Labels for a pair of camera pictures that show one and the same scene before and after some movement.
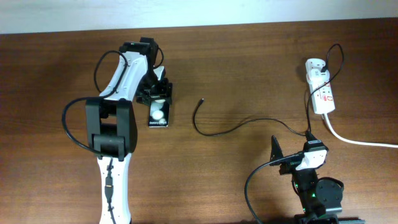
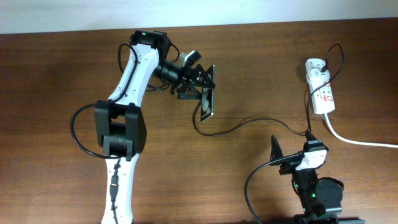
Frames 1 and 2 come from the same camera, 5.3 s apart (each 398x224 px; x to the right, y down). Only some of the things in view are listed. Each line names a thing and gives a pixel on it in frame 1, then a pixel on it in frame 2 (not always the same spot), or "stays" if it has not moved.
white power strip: x=321 y=95 stays
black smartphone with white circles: x=158 y=114 → x=207 y=96
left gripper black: x=166 y=91 → x=193 y=78
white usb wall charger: x=317 y=76 stays
